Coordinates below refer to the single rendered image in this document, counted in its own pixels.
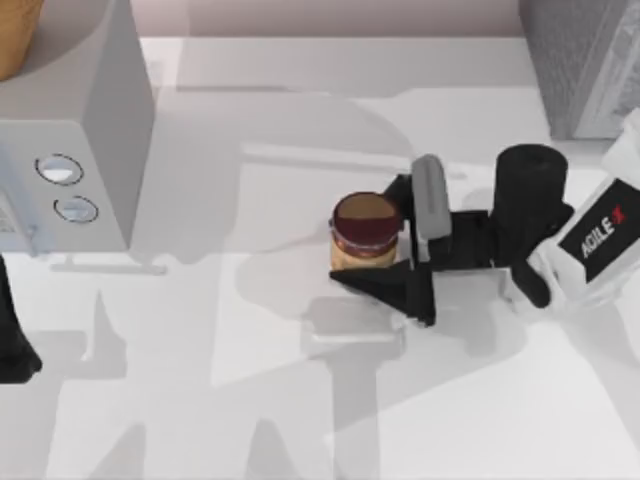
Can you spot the tan jar with red lid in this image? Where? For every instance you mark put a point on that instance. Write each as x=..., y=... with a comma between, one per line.
x=364, y=235

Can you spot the grey cabinet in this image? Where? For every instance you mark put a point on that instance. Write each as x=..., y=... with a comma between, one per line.
x=570, y=65

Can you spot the pale microwave oven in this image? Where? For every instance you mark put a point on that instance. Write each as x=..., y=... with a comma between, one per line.
x=107, y=125

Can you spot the small microwave knob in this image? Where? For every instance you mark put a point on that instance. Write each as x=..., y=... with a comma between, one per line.
x=76, y=208

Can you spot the large microwave knob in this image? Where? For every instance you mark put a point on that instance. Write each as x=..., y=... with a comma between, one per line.
x=59, y=169

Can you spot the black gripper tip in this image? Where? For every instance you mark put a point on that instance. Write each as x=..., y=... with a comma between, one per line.
x=15, y=330

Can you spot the tan rounded wooden object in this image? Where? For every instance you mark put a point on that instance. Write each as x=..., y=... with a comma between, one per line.
x=14, y=35

